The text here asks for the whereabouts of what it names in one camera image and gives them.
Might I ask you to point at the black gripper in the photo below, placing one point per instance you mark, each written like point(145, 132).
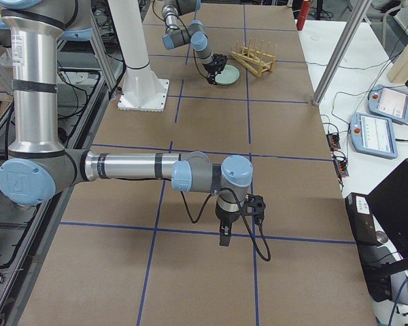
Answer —
point(224, 216)
point(213, 68)

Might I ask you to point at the light green plate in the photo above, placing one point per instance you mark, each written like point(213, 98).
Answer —
point(228, 76)

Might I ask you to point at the wooden dish rack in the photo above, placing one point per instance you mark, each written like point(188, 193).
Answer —
point(257, 56)

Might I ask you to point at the red bottle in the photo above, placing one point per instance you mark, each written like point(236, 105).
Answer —
point(303, 14)

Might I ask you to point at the near orange connector block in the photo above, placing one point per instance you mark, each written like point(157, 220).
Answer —
point(340, 162)

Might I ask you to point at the orange connector block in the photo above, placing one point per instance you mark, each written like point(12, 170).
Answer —
point(333, 138)
point(340, 162)

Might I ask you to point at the far orange connector block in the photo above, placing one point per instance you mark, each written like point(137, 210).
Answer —
point(333, 138)

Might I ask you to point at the black computer box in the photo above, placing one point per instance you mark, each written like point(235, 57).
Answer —
point(361, 220)

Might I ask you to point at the near teach pendant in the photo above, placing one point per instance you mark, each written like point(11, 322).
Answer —
point(373, 135)

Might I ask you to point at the teach pendant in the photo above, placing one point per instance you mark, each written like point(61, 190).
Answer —
point(389, 102)
point(373, 135)

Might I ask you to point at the black monitor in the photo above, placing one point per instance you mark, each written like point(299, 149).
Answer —
point(388, 202)

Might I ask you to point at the far teach pendant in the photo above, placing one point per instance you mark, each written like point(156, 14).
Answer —
point(389, 102)

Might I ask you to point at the wooden beam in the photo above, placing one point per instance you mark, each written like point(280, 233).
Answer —
point(398, 74)

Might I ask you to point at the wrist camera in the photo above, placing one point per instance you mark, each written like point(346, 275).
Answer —
point(219, 62)
point(254, 205)

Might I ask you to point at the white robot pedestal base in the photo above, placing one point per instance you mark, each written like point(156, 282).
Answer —
point(141, 89)

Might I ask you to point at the aluminium frame post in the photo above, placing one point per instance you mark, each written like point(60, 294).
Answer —
point(340, 49)

